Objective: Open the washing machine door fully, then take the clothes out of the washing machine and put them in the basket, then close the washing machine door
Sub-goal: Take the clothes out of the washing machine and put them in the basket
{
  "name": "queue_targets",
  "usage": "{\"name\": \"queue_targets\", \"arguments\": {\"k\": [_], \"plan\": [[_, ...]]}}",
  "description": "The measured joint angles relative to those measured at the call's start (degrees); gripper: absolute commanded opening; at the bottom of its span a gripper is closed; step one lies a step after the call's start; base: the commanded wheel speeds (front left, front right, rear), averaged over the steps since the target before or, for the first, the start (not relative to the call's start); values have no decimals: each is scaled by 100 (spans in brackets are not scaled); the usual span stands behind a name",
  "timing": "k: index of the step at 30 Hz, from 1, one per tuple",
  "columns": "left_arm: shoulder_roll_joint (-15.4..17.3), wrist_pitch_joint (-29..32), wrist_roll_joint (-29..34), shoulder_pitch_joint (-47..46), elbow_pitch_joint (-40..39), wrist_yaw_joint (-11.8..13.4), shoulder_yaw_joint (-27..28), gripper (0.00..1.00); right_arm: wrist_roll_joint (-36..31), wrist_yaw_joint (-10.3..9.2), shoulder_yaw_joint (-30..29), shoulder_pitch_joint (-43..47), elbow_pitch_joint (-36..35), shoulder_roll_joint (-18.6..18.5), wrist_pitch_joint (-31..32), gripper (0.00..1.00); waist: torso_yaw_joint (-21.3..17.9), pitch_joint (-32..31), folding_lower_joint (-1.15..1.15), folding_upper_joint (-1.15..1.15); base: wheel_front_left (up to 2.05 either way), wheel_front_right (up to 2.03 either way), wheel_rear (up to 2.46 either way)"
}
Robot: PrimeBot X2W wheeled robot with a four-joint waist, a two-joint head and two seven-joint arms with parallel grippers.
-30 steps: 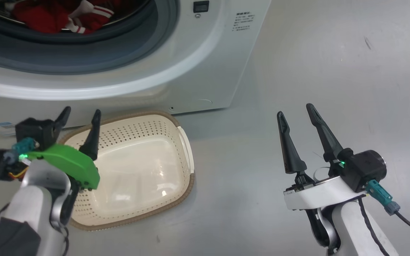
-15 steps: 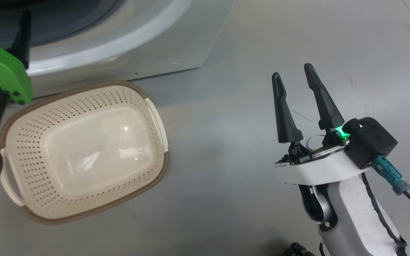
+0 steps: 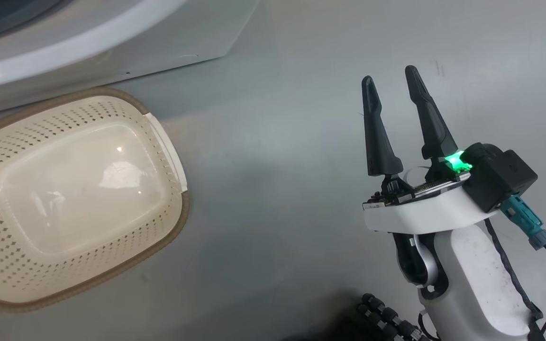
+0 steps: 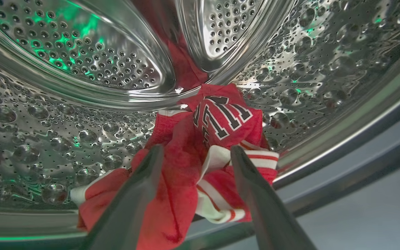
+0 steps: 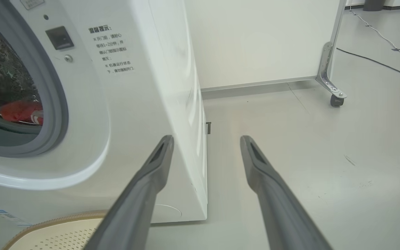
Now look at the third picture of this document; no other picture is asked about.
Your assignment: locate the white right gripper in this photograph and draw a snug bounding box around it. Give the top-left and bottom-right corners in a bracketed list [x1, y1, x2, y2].
[361, 65, 499, 235]

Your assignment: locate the white washing machine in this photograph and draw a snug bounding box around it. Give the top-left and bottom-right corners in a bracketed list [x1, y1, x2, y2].
[0, 0, 259, 119]

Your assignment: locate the cream perforated laundry basket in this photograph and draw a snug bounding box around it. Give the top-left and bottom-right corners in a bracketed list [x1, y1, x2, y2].
[0, 87, 191, 313]

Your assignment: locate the black cable with teal connector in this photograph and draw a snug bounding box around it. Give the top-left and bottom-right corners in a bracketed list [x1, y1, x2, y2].
[500, 194, 546, 332]

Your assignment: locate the black ribbed cable conduit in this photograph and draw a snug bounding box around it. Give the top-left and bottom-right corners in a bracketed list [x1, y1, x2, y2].
[356, 293, 430, 341]

